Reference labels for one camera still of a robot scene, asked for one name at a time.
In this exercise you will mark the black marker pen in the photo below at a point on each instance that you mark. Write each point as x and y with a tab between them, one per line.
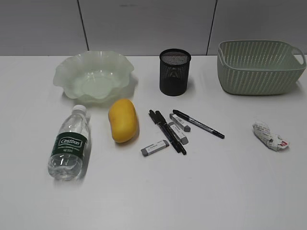
162	122
198	124
153	117

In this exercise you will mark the grey white eraser back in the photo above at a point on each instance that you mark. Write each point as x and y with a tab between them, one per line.
182	124

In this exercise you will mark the grey white eraser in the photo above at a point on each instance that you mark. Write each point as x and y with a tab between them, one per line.
155	147
178	133
182	124

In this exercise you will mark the yellow mango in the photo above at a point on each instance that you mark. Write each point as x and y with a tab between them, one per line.
123	120

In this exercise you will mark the grey white eraser front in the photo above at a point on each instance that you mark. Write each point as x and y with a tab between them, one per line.
155	147

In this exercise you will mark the clear water bottle green label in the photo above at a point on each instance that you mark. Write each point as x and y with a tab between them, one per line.
66	159

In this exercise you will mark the white waste paper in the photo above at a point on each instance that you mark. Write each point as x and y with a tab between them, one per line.
271	140

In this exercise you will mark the black mesh pen holder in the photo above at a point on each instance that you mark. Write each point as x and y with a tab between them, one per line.
174	71

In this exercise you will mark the pale green wavy plate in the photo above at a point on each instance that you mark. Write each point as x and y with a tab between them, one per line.
93	76

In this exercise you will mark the light green woven basket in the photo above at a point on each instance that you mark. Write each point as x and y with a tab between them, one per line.
259	67

